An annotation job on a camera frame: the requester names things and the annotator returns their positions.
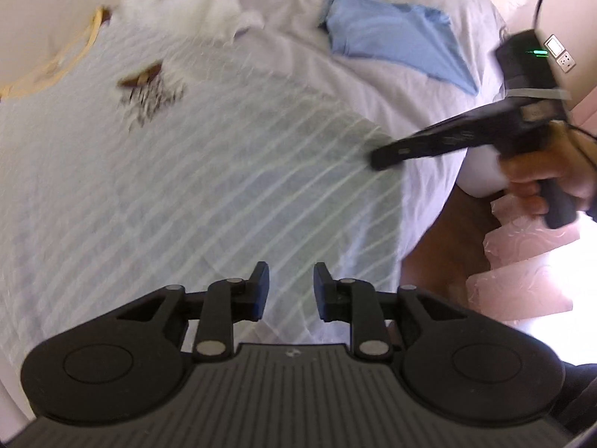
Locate pink patterned cloth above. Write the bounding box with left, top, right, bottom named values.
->
left=465, top=191, right=597, bottom=324

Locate bed with white sheet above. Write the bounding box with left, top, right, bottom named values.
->
left=0, top=0, right=516, bottom=383

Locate person's right hand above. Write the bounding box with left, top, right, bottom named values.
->
left=498, top=120, right=597, bottom=219

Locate light blue cloth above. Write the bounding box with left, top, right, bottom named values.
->
left=318, top=0, right=481, bottom=96

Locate person's dark clothing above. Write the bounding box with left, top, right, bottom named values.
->
left=553, top=358, right=597, bottom=436

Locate grey striped t-shirt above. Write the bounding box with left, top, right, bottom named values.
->
left=0, top=6, right=407, bottom=383

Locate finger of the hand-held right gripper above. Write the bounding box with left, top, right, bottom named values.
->
left=370, top=102, right=510, bottom=172

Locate white fluffy cloth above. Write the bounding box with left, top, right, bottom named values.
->
left=119, top=0, right=266, bottom=47

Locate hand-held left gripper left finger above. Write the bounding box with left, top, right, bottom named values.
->
left=115, top=261, right=272, bottom=363

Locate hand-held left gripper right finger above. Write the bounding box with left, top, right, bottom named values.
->
left=313, top=262, right=468, bottom=363

